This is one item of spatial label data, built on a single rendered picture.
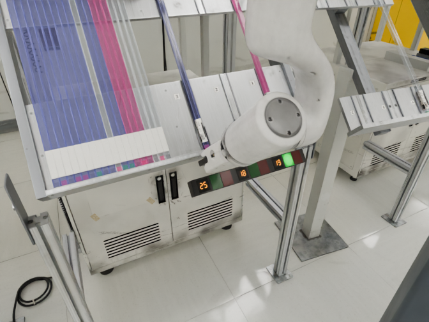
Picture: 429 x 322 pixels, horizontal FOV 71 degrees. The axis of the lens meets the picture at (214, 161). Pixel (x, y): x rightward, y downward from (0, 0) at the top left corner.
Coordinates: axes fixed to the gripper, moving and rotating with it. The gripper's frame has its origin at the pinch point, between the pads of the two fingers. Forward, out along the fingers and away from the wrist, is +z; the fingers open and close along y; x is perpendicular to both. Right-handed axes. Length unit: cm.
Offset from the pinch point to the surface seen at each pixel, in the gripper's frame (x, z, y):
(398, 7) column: 117, 129, 295
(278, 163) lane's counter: -4.8, 3.4, 18.9
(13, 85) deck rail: 26.8, 1.3, -36.9
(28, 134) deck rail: 15.8, 1.3, -36.6
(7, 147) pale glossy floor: 69, 175, -77
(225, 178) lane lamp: -4.4, 3.4, 2.7
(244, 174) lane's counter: -4.7, 3.4, 8.2
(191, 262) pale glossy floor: -33, 69, 2
